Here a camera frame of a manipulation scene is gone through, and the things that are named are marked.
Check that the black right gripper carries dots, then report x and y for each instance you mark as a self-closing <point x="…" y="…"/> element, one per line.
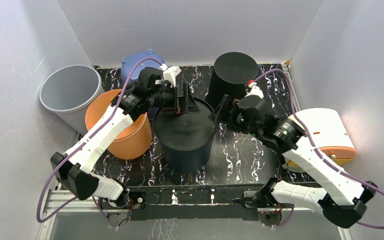
<point x="227" y="108"/>

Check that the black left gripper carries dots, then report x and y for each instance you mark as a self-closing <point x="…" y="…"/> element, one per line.
<point x="190" y="106"/>

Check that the dark navy plastic bucket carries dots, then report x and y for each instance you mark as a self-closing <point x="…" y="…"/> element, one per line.
<point x="186" y="139"/>

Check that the black ribbed plastic bucket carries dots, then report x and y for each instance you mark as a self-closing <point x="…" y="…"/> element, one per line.
<point x="231" y="73"/>

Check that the light blue plastic bucket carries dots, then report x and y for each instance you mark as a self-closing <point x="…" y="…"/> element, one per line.
<point x="131" y="69"/>

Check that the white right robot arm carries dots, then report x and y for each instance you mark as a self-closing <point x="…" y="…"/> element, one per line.
<point x="340" y="200"/>

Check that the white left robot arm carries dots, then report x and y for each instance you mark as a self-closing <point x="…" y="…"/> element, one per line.
<point x="74" y="167"/>

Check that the orange plastic bucket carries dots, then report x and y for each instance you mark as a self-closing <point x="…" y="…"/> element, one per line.
<point x="131" y="143"/>

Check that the white orange lidded bin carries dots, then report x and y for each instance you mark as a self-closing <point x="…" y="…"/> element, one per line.
<point x="328" y="133"/>

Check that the grey plastic bucket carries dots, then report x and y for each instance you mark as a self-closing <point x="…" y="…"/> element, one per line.
<point x="69" y="91"/>

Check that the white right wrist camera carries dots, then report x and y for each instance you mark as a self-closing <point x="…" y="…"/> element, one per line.
<point x="254" y="90"/>

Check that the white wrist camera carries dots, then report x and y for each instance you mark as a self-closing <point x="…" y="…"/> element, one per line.
<point x="169" y="74"/>
<point x="254" y="90"/>

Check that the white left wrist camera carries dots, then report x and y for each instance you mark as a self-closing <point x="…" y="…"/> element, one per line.
<point x="169" y="74"/>

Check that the black front mounting rail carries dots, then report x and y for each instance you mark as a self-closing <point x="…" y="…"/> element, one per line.
<point x="224" y="201"/>

